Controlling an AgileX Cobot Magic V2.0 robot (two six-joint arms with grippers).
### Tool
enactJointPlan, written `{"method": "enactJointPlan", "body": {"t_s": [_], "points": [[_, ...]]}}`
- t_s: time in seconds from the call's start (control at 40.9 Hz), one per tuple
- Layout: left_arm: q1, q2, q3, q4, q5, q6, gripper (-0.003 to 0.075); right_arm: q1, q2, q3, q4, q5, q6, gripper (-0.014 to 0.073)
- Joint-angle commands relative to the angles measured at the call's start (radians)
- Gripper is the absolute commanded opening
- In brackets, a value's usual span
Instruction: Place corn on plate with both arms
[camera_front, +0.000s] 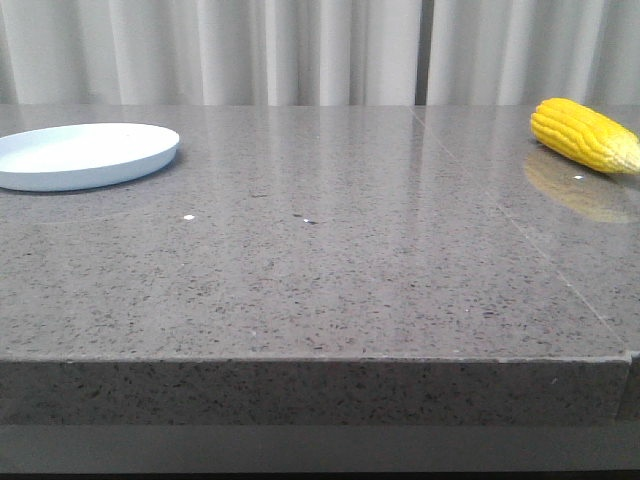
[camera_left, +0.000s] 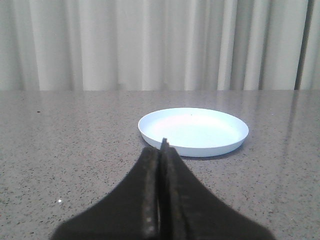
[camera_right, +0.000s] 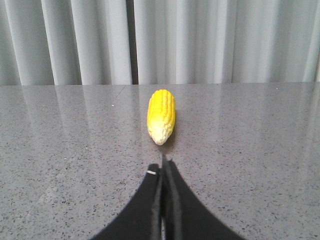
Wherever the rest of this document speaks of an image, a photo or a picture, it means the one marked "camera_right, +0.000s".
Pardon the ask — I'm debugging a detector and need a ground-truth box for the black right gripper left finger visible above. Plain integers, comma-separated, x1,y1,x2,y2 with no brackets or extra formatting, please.
94,163,162,240

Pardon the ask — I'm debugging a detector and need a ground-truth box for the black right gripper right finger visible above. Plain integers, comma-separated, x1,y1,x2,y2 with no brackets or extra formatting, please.
161,154,243,240

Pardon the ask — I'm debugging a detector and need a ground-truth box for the yellow corn cob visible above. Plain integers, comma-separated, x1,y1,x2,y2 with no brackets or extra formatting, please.
147,89,176,146

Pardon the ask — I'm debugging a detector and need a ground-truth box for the grey pleated curtain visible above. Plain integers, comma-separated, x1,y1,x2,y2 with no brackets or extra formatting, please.
0,0,320,86

